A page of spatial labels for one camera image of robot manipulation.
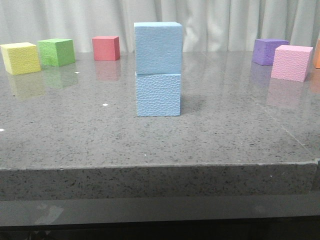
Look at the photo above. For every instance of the light blue foam cube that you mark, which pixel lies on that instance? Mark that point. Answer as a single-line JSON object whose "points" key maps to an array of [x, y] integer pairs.
{"points": [[158, 95], [158, 47]]}

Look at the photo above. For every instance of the left red foam cube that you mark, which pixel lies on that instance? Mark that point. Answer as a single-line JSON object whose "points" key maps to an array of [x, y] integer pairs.
{"points": [[106, 48]]}

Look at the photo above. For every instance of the grey curtain backdrop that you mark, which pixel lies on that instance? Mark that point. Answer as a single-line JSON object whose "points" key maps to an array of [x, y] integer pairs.
{"points": [[208, 25]]}

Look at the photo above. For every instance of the green foam cube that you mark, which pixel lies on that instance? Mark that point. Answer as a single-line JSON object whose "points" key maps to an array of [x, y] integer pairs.
{"points": [[56, 52]]}

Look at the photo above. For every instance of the purple foam cube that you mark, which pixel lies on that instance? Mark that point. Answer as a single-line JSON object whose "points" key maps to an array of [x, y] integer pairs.
{"points": [[264, 50]]}

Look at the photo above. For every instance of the pink foam cube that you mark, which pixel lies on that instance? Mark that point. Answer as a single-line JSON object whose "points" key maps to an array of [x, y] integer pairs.
{"points": [[291, 62]]}

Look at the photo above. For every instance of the yellow foam cube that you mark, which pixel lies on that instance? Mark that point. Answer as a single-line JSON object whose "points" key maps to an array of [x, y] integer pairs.
{"points": [[20, 58]]}

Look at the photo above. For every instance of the orange foam cube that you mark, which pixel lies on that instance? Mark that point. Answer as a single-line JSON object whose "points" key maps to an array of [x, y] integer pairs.
{"points": [[316, 57]]}

